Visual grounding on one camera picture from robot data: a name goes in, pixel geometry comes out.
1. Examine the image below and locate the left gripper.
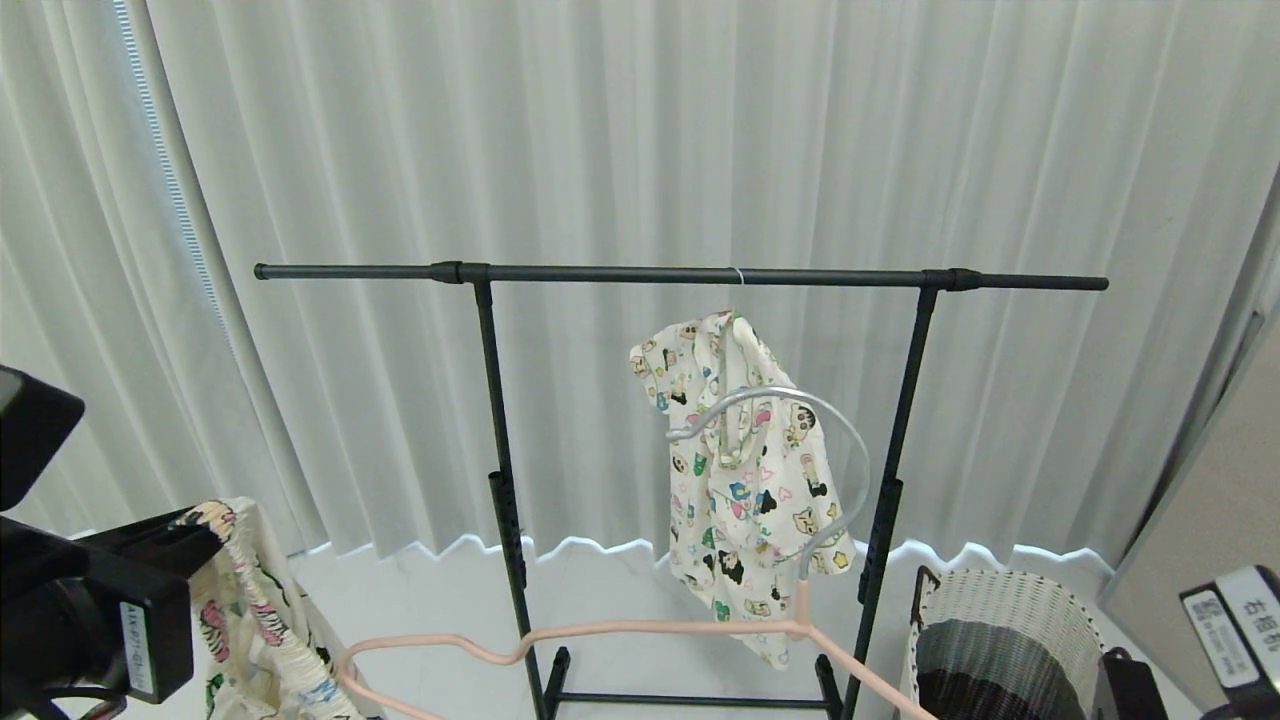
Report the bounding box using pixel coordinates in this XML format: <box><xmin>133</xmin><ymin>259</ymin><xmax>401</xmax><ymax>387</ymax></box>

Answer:
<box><xmin>0</xmin><ymin>515</ymin><xmax>196</xmax><ymax>706</ymax></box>

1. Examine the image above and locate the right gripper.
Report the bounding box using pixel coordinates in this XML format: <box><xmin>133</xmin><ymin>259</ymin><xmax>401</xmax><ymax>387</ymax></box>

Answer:
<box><xmin>1095</xmin><ymin>648</ymin><xmax>1173</xmax><ymax>720</ymax></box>

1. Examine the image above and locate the cream printed garment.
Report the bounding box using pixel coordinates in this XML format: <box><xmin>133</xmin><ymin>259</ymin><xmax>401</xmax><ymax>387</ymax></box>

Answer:
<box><xmin>175</xmin><ymin>497</ymin><xmax>388</xmax><ymax>720</ymax></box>
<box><xmin>630</xmin><ymin>310</ymin><xmax>857</xmax><ymax>671</ymax></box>

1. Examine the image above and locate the white laundry basket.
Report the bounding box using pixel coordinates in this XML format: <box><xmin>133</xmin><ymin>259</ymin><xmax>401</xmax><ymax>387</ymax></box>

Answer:
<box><xmin>905</xmin><ymin>565</ymin><xmax>1113</xmax><ymax>720</ymax></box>

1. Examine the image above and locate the black clothes rack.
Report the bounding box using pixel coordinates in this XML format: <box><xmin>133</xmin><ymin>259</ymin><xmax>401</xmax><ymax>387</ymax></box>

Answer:
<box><xmin>253</xmin><ymin>262</ymin><xmax>1109</xmax><ymax>720</ymax></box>

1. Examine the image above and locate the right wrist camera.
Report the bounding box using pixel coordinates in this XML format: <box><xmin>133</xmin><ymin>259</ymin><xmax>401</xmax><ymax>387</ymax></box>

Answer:
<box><xmin>1178</xmin><ymin>565</ymin><xmax>1280</xmax><ymax>720</ymax></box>

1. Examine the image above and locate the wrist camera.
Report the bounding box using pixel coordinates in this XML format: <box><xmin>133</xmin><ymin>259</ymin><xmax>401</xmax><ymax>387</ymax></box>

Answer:
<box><xmin>0</xmin><ymin>365</ymin><xmax>86</xmax><ymax>513</ymax></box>
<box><xmin>1178</xmin><ymin>565</ymin><xmax>1280</xmax><ymax>720</ymax></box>

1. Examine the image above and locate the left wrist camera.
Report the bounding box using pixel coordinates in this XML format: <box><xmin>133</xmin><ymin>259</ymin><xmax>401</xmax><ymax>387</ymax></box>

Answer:
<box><xmin>0</xmin><ymin>365</ymin><xmax>86</xmax><ymax>513</ymax></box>

